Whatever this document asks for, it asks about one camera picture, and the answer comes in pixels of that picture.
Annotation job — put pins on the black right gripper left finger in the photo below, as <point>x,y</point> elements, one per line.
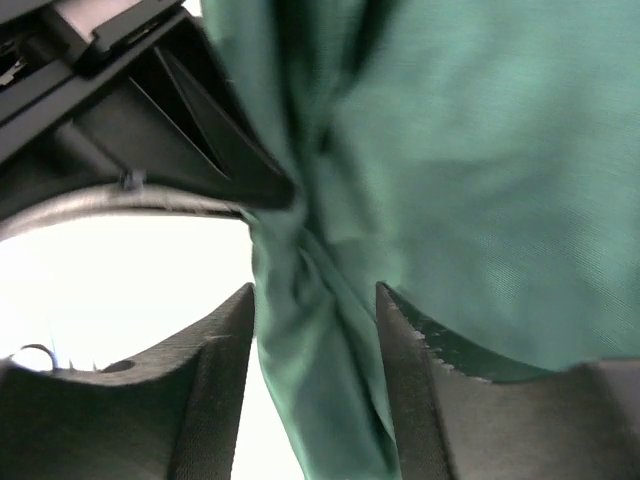
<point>169,412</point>

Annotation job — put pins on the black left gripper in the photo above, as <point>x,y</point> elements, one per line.
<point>143,110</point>

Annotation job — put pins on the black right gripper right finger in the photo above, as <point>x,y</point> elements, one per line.
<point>462,412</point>

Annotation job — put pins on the dark green cloth napkin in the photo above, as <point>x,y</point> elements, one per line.
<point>479,157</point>

